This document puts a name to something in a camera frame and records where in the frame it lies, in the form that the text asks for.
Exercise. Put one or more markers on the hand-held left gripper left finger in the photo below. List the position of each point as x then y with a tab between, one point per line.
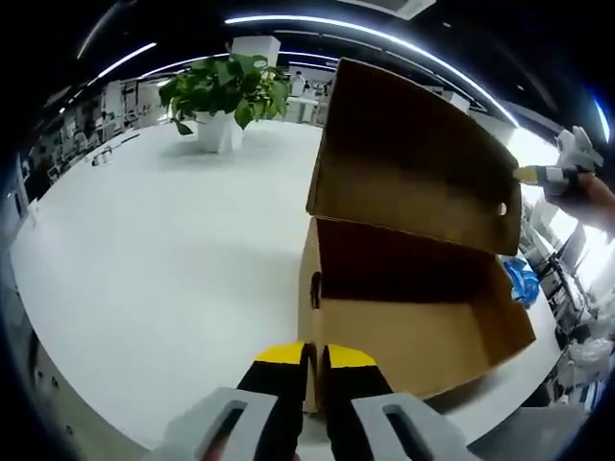
274	384

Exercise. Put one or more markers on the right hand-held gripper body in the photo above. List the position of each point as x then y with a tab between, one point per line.
574	149

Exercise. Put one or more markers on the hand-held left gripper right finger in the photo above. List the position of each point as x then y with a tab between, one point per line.
355	389

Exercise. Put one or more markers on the brown cardboard shoe box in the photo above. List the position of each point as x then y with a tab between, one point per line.
413	336

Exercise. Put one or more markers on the blue soft tissue pack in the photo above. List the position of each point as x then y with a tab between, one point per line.
521	281

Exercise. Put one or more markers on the person's right hand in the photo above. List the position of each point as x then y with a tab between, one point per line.
596	192

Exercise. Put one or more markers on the white plastic bag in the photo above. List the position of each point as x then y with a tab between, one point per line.
593	357

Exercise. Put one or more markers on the ceiling air conditioner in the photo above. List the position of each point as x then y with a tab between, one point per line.
408	7

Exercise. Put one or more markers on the long ceiling strip light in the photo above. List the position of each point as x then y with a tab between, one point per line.
307	20

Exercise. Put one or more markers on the black pen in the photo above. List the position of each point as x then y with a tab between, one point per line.
124	140

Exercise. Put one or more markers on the green plant in white pot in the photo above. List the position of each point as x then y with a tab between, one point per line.
221	81

